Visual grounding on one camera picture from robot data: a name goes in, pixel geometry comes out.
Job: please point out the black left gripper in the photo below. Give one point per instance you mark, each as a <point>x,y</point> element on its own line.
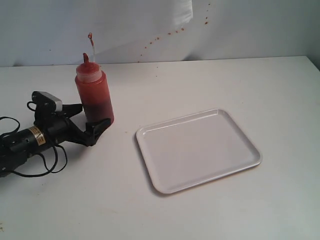
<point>53,128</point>

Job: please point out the red ketchup squeeze bottle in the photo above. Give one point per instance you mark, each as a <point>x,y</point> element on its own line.
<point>93,90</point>

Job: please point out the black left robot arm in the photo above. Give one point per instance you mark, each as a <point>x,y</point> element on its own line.
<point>16,147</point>

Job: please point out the white rectangular plastic tray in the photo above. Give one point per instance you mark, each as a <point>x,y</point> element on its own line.
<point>195,149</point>

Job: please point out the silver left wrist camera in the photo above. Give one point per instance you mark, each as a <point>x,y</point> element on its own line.
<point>46,102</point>

